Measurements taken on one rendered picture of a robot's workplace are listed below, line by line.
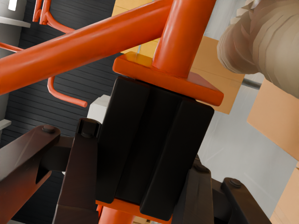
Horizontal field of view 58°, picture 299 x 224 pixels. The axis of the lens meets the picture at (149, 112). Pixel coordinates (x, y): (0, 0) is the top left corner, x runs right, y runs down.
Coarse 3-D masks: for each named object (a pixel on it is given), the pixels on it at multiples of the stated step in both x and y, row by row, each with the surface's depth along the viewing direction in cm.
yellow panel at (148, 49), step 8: (120, 0) 695; (128, 0) 695; (136, 0) 694; (144, 0) 694; (152, 0) 693; (120, 8) 699; (128, 8) 699; (152, 40) 716; (136, 48) 722; (144, 48) 721; (152, 48) 721; (152, 56) 726
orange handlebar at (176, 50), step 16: (176, 0) 14; (192, 0) 14; (208, 0) 14; (176, 16) 14; (192, 16) 14; (208, 16) 14; (176, 32) 14; (192, 32) 14; (160, 48) 15; (176, 48) 14; (192, 48) 14; (160, 64) 15; (176, 64) 14
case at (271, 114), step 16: (256, 96) 34; (272, 96) 30; (288, 96) 27; (256, 112) 33; (272, 112) 29; (288, 112) 26; (256, 128) 32; (272, 128) 28; (288, 128) 25; (288, 144) 24
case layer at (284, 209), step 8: (296, 168) 101; (296, 176) 100; (288, 184) 103; (296, 184) 99; (288, 192) 102; (296, 192) 97; (280, 200) 105; (288, 200) 100; (296, 200) 96; (280, 208) 104; (288, 208) 99; (296, 208) 95; (272, 216) 107; (280, 216) 102; (288, 216) 98; (296, 216) 94
